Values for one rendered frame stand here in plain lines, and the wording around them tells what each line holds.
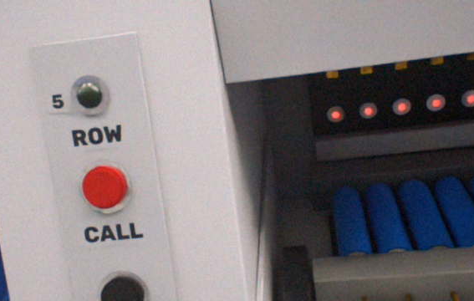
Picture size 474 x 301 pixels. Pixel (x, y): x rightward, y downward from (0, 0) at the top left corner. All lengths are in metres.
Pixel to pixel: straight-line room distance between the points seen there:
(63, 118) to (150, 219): 0.05
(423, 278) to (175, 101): 0.15
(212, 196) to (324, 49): 0.07
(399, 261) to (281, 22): 0.14
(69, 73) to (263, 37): 0.07
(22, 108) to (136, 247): 0.07
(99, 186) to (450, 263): 0.17
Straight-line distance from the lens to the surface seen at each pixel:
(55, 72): 0.22
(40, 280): 0.24
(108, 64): 0.21
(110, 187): 0.21
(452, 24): 0.22
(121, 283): 0.22
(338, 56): 0.21
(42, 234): 0.23
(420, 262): 0.30
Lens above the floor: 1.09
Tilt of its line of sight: 8 degrees down
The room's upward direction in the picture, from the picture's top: 8 degrees counter-clockwise
